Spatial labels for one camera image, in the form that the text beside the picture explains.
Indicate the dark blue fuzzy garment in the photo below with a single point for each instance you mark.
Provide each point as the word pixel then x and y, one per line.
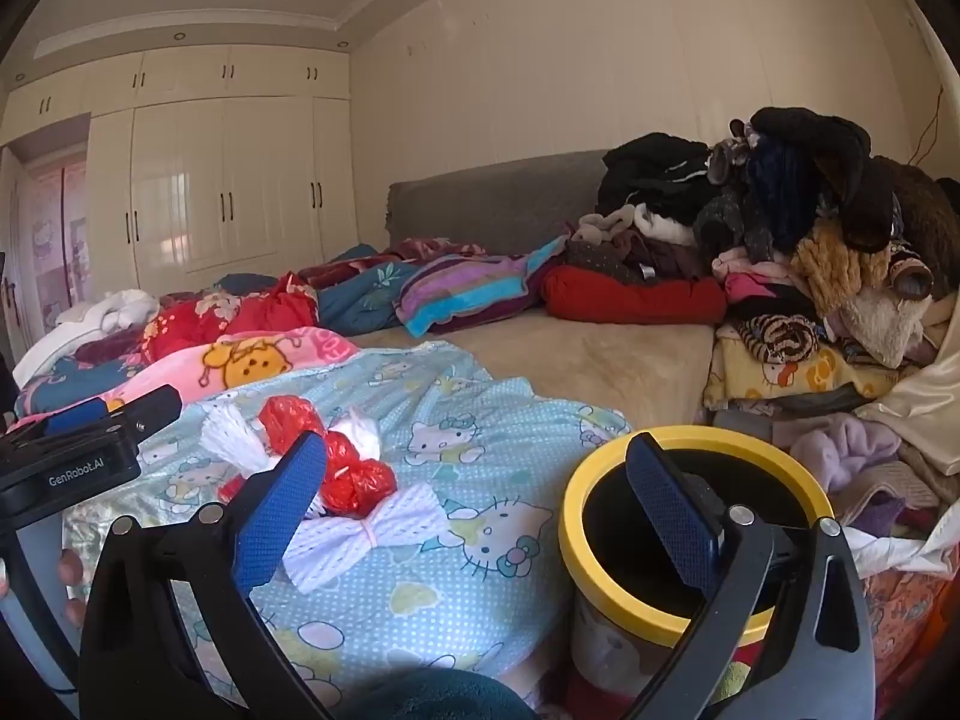
pixel 776 187

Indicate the red folded garment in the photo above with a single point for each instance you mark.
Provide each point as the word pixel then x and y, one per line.
pixel 630 296

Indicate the black jacket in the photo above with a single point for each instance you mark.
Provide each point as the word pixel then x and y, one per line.
pixel 652 169

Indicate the grey cloth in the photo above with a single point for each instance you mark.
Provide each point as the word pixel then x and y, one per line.
pixel 810 401

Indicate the pink cartoon door curtain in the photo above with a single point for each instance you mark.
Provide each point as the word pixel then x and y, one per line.
pixel 56 255

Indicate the pink garment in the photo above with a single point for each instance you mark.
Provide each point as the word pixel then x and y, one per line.
pixel 750 281

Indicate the person's dark teal trouser leg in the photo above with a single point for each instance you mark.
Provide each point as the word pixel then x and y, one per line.
pixel 442 697

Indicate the lilac fleece garment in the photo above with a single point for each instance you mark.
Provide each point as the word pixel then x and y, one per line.
pixel 847 450

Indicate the cream fleece garment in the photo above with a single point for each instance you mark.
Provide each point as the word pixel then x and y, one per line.
pixel 885 326

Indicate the grey fuzzy garment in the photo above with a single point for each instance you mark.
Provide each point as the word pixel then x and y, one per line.
pixel 724 221

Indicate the dark red patterned blanket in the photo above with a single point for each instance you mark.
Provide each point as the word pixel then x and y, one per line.
pixel 435 247

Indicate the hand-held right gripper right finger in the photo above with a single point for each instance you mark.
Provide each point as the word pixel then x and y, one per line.
pixel 671 510

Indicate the blue leaf print quilt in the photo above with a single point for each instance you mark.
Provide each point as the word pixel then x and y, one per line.
pixel 360 296

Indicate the purple striped blanket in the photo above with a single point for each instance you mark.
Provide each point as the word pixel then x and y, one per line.
pixel 465 285

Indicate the dark blue cartoon blanket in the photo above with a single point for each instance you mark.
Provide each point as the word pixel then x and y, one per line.
pixel 75 375

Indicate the orange floral cloth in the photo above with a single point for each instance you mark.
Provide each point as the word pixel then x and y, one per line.
pixel 900 615

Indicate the white fluffy garment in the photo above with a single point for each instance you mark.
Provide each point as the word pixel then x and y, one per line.
pixel 660 225

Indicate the grey fabric headboard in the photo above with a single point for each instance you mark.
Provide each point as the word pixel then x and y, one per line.
pixel 487 202

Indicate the tiger striped garment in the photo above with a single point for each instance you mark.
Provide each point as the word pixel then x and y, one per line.
pixel 780 337

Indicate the person's left hand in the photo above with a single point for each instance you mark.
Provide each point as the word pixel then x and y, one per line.
pixel 71 570

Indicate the red floral blanket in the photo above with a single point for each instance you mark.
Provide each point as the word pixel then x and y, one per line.
pixel 225 319

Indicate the cream built-in wardrobe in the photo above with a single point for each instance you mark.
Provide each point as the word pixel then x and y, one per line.
pixel 217 165

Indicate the maroon dotted garment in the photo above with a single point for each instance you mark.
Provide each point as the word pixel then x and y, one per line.
pixel 622 255

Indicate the red plastic bag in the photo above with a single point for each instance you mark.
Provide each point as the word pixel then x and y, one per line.
pixel 229 489
pixel 289 424
pixel 360 487

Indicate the brown plush garment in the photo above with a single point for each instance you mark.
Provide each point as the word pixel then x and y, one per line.
pixel 926 217

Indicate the beige plush bed sheet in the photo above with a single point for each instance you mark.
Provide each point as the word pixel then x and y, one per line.
pixel 585 360

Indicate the yellow rimmed trash can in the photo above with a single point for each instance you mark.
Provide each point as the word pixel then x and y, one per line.
pixel 574 525

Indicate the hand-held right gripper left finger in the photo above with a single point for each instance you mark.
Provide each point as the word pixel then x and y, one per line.
pixel 277 510

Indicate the light blue cat print blanket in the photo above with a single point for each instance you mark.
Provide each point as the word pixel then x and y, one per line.
pixel 465 577

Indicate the white cloth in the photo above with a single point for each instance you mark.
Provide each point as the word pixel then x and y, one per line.
pixel 915 547

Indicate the yellow cartoon blanket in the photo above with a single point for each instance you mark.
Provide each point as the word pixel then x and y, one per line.
pixel 787 382

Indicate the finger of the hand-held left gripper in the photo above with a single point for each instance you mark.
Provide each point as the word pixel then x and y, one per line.
pixel 75 416
pixel 150 406

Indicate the pink cartoon bear blanket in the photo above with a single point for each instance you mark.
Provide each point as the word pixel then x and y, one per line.
pixel 247 367

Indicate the black fuzzy garment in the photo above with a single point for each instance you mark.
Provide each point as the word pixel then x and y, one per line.
pixel 817 139

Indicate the tan shaggy garment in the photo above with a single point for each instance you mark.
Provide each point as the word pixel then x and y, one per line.
pixel 832 270

